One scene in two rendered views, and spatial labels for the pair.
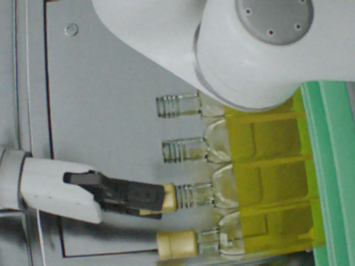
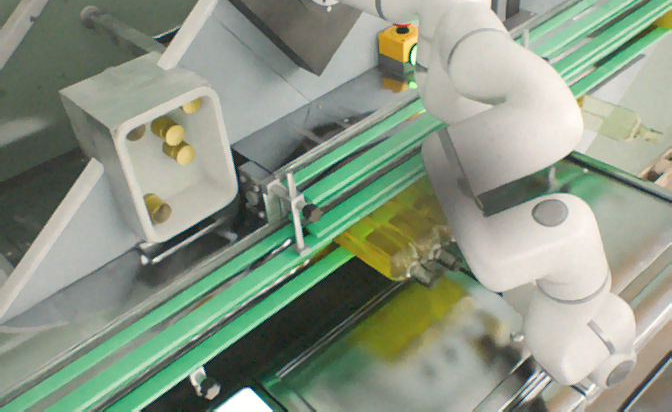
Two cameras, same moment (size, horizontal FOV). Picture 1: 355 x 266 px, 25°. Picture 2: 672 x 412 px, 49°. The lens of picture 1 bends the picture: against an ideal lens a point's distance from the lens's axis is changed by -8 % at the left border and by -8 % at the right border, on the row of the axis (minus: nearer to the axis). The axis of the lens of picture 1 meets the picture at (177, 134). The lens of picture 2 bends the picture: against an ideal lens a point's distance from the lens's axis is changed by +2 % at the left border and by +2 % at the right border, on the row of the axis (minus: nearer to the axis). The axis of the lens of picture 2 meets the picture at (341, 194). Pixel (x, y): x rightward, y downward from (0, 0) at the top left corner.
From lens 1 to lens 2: 1.14 m
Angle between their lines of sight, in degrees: 62
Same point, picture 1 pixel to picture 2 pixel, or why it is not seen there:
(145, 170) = (456, 326)
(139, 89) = (409, 364)
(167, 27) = not seen: hidden behind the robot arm
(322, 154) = (397, 178)
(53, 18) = not seen: outside the picture
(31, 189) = not seen: hidden behind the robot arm
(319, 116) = (377, 189)
